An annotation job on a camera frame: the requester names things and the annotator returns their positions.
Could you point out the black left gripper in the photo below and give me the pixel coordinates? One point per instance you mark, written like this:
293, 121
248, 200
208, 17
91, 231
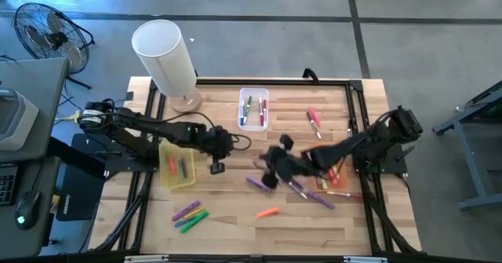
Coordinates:
217, 145

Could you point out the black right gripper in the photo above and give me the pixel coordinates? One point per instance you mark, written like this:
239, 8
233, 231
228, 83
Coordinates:
290, 163

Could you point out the purple Sharpie highlighter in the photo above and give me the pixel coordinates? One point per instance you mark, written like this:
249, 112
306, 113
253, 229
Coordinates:
259, 184

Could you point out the blue whiteboard marker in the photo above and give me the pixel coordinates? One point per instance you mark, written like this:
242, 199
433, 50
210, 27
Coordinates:
242, 114

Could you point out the thin green cap pen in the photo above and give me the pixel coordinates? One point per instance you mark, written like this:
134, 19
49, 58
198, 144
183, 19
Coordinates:
181, 167

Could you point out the dark blue Expo marker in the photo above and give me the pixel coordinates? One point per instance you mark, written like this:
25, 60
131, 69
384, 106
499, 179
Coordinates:
299, 191

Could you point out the green cap whiteboard marker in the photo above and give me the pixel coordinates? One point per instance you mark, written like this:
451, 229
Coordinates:
248, 109

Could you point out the red cap whiteboard marker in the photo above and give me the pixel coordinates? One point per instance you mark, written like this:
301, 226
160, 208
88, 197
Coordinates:
265, 112

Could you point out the yellow translucent plastic bin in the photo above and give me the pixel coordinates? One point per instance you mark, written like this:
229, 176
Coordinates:
184, 180

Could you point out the thin red cap pen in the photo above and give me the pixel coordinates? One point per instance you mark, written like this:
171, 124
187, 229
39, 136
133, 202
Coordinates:
172, 165

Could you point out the orange highlighter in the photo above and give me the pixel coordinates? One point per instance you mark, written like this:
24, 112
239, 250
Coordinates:
268, 212

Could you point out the small markers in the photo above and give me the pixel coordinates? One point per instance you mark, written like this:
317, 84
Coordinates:
313, 126

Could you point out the light green highlighter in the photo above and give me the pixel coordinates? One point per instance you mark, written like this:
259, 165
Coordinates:
323, 183

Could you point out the pinkish red marker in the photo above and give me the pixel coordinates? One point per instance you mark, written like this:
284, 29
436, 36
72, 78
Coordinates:
315, 117

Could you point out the pink highlighter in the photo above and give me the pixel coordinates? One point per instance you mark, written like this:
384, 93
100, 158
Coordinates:
332, 175

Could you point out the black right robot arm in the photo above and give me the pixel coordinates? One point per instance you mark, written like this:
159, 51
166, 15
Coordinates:
376, 137

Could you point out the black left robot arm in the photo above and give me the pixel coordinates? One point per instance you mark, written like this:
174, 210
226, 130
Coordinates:
157, 127

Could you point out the clear plastic bin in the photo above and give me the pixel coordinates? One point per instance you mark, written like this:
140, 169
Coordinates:
254, 98

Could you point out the thin yellow highlighter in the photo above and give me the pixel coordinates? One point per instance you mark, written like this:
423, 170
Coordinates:
194, 212

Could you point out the orange translucent plastic bin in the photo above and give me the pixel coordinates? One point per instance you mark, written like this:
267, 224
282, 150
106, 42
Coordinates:
344, 182

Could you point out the teal pen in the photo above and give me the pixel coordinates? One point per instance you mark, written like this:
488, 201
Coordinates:
184, 222

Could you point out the white shade table lamp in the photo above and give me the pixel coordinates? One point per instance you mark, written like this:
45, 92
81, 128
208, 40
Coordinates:
164, 59

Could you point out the white plastic strip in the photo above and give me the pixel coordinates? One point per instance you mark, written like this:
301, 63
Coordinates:
364, 259
146, 258

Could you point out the yellow power plug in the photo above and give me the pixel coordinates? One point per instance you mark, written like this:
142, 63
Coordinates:
75, 117

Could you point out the black computer case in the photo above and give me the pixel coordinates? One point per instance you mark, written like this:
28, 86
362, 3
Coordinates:
80, 192

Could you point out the dark grey desk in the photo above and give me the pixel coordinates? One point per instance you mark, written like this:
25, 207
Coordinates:
47, 184

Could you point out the black floor fan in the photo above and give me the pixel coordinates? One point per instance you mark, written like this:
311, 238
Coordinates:
57, 39

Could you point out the grey desk panel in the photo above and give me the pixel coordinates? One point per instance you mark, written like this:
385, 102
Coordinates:
35, 78

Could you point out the black computer mouse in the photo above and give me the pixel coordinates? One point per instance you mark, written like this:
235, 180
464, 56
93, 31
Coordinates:
27, 210

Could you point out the blue grey metal stand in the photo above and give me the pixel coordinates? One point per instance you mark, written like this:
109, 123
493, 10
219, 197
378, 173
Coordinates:
468, 161

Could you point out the grey white desktop device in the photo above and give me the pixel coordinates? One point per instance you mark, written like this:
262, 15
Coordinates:
15, 117

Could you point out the black keyboard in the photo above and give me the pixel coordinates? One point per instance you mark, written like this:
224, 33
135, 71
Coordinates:
6, 184

